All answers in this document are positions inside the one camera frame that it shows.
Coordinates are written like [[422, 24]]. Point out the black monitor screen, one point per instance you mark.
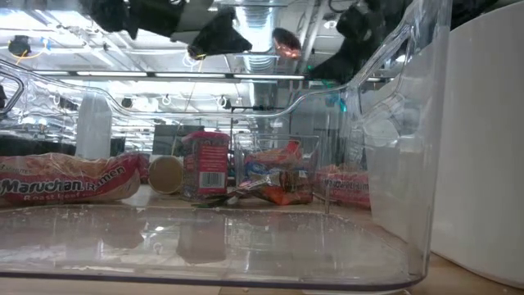
[[168, 139]]

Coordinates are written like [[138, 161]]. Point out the copper spoon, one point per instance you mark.
[[286, 43]]

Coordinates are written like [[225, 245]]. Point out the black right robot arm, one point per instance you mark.
[[340, 65]]

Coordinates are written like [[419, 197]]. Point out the iridescent pink spoon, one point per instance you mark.
[[213, 201]]

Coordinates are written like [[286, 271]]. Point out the long ceiling light strip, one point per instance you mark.
[[163, 75]]

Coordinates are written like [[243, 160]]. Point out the clear plastic storage bin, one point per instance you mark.
[[311, 147], [286, 246]]

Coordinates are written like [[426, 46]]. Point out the red patterned spice tin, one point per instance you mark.
[[206, 162]]

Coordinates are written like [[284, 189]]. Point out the white lid dried flakes jar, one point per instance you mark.
[[165, 175]]

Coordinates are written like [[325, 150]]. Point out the silver ventilation duct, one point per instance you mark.
[[258, 61]]

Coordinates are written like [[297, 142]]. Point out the red roast beef ramen packet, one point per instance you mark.
[[61, 180]]

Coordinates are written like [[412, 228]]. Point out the blue ramen packet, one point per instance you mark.
[[258, 168]]

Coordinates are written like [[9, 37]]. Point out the white pillar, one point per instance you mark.
[[95, 131]]

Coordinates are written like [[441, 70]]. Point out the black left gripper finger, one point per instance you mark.
[[221, 41], [194, 22]]

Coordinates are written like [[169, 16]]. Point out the white plastic tray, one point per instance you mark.
[[483, 164]]

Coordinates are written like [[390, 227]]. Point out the lime chili ramen packet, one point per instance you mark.
[[344, 186]]

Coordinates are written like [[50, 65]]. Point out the orange ramen packet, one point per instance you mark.
[[274, 155]]

